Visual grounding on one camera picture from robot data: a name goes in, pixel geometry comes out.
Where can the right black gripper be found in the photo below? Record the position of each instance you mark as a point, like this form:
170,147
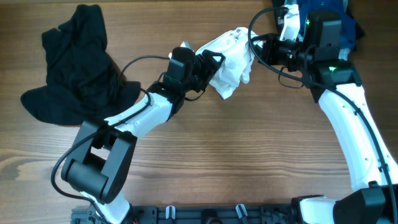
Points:
268,53

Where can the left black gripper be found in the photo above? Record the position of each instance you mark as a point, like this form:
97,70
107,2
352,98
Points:
208,65

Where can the white t-shirt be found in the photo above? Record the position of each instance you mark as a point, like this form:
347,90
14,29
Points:
236,66

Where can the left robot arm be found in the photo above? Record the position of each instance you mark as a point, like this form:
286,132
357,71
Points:
98,162

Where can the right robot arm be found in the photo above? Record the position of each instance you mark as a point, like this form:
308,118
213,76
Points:
336,86

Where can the black folded garment under jeans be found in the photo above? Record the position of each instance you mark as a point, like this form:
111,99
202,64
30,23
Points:
359,31

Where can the light blue denim jeans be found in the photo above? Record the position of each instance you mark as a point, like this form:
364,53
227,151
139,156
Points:
343,54

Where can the black t-shirt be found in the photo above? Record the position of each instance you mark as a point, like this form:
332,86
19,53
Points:
82,80

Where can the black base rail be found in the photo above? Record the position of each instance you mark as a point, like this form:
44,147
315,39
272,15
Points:
264,214

